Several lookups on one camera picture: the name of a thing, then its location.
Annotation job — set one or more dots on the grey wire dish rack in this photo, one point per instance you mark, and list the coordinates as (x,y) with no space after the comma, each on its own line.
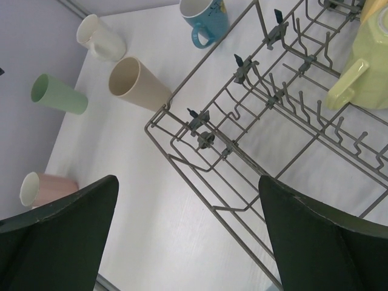
(269,119)

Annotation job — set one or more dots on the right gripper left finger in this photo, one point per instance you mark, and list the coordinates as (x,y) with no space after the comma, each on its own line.
(59,246)

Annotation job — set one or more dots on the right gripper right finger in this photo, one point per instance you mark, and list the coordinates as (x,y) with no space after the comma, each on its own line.
(319,247)

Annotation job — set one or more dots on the white mug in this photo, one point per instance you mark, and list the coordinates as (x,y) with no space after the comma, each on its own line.
(103,43)

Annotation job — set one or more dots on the green tumbler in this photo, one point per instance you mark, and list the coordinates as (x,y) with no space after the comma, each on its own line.
(52,92)

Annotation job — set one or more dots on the dark blue mug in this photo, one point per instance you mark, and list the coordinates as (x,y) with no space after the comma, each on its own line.
(208,19)

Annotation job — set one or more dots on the beige tumbler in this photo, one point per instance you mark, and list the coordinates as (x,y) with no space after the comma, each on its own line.
(131,81)

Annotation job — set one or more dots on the yellow mug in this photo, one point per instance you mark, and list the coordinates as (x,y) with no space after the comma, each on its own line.
(370,7)

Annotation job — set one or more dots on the pale yellow-green mug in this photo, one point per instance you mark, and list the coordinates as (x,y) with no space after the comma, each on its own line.
(363,81)

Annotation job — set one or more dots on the pink mug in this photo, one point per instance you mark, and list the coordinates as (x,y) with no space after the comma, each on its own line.
(38,189)

